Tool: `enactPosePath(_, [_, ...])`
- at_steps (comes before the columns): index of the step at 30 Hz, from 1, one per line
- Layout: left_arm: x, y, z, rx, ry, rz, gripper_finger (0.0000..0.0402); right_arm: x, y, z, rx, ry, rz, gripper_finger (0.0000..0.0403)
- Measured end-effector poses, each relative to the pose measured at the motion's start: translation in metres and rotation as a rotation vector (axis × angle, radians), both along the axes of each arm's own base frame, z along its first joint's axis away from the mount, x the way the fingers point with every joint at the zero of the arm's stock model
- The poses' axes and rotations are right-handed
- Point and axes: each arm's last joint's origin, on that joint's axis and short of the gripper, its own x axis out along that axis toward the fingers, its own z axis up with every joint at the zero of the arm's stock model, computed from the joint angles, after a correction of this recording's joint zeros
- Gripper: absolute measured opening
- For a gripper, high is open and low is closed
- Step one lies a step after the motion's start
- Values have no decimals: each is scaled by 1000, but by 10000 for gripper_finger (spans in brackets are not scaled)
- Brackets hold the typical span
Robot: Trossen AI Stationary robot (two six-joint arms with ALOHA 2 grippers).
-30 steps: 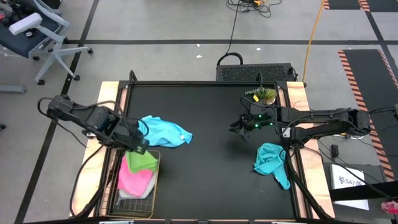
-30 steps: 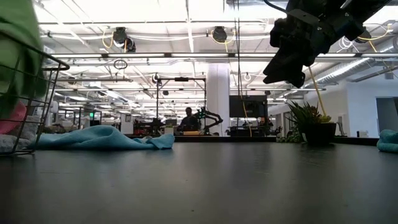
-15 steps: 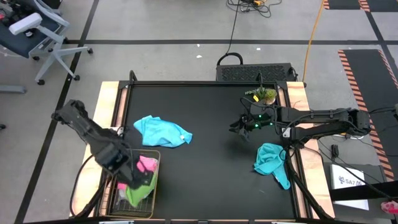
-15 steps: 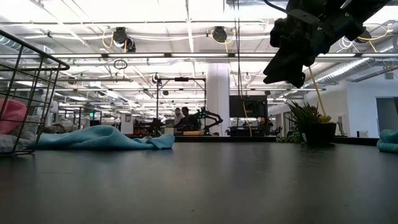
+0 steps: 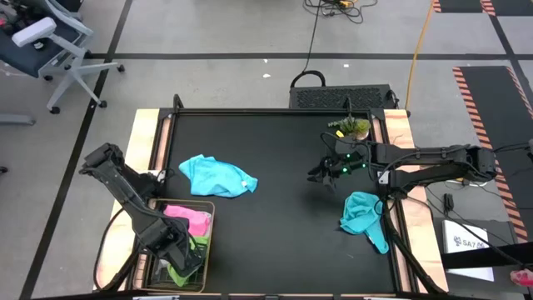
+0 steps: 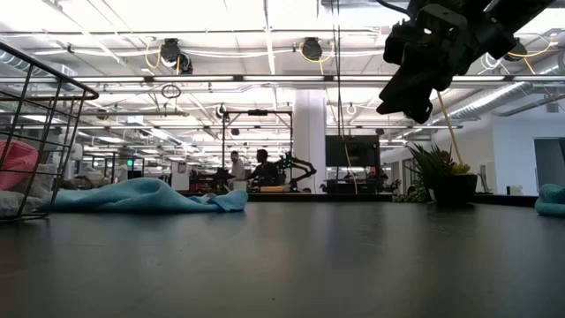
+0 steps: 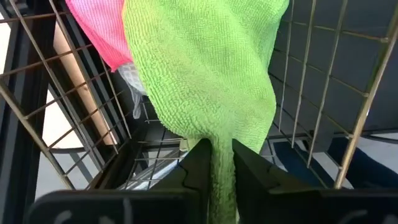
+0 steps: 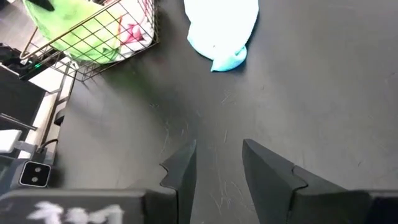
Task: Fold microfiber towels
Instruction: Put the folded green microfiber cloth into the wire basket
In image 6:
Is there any black monitor screen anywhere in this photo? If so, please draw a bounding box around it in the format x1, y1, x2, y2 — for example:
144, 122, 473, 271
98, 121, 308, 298
325, 134, 381, 168

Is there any pink microfiber towel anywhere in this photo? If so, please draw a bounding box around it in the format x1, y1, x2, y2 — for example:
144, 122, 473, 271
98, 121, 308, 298
0, 140, 40, 192

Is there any wire mesh basket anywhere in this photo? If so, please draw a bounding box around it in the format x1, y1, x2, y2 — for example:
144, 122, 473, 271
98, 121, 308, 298
0, 41, 99, 221

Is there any white waffle weave towel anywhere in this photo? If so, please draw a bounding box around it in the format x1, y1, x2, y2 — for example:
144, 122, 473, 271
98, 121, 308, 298
0, 163, 59, 218

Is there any light blue microfiber towel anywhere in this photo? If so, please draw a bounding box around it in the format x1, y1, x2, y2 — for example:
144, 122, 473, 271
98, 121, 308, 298
43, 178, 250, 215

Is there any black background rig frame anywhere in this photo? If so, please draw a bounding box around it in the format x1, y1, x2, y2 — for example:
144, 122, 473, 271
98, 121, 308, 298
220, 108, 295, 193

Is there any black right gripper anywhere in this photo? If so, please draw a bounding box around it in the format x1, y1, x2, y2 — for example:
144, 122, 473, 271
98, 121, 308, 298
376, 3, 477, 125

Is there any black ceiling cable reel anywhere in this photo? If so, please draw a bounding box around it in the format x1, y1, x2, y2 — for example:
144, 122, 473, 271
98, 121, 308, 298
301, 37, 324, 62
502, 42, 527, 62
159, 37, 194, 75

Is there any person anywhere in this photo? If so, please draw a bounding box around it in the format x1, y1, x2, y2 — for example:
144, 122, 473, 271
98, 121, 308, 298
246, 148, 280, 187
229, 150, 246, 181

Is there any thin yellow hanging cable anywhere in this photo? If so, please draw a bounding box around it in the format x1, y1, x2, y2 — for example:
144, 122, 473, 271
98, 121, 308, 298
337, 127, 359, 195

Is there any small potted artificial plant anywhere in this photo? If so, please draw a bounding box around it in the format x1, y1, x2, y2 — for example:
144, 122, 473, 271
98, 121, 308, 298
391, 143, 479, 208

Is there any teal microfiber towel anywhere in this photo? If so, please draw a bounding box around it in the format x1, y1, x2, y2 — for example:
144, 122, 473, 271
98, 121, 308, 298
534, 183, 565, 217

